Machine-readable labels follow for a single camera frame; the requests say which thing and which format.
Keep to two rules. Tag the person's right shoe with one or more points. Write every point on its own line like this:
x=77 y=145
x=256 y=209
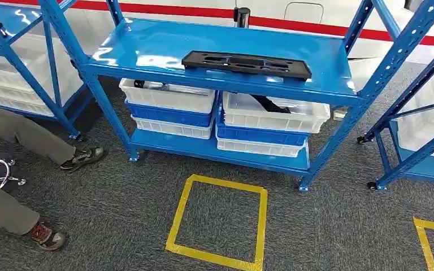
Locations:
x=48 y=237

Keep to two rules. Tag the small pale box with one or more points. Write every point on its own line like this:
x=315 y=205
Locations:
x=339 y=113

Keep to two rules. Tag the white plastic crate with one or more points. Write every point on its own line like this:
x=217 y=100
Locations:
x=18 y=106
x=164 y=101
x=172 y=130
x=258 y=149
x=273 y=121

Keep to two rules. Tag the person's left leg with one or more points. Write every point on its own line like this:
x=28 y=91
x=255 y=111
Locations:
x=22 y=131

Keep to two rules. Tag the black plastic part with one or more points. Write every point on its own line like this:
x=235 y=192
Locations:
x=273 y=106

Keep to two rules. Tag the black stanchion post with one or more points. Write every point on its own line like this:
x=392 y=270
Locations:
x=242 y=16

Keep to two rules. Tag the blue steel shelf rack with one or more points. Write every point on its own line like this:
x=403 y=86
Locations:
x=18 y=20
x=157 y=41
x=430 y=170

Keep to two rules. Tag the person's right leg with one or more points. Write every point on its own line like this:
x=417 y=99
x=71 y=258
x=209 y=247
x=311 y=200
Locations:
x=3 y=209

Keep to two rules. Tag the black plastic panel with cutouts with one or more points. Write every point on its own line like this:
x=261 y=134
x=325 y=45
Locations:
x=202 y=67

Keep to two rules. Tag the white vehicle with red stripe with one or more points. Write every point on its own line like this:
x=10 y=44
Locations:
x=269 y=11

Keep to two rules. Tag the small black part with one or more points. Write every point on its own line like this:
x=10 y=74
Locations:
x=138 y=83

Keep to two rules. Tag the person's leg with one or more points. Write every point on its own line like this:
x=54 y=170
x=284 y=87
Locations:
x=3 y=209
x=22 y=131

